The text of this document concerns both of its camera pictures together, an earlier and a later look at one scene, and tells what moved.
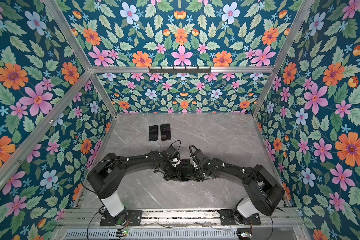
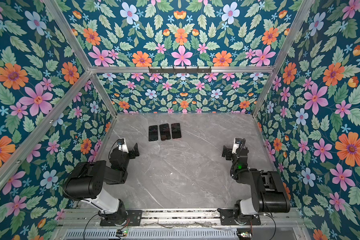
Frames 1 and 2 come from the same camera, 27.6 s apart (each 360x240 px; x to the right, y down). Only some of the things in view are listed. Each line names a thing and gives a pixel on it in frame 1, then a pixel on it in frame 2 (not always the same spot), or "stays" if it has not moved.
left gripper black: x=173 y=178 -> x=134 y=153
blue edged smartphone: x=183 y=170 -> x=176 y=129
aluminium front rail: x=179 y=217 stays
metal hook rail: x=180 y=70 stays
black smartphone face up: x=165 y=132 stays
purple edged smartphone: x=153 y=133 stays
